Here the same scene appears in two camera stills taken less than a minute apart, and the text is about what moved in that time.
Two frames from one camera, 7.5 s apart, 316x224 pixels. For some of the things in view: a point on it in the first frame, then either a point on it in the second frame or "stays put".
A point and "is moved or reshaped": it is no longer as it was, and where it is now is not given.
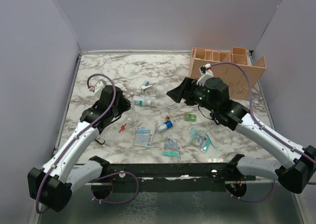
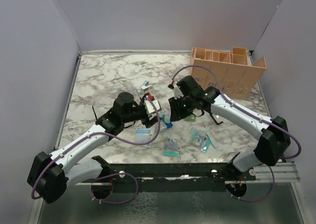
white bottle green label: (143, 101) is moved or reshaped
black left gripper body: (123, 105) → (141, 115)
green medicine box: (190, 117) stays put
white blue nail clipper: (146, 85) stays put
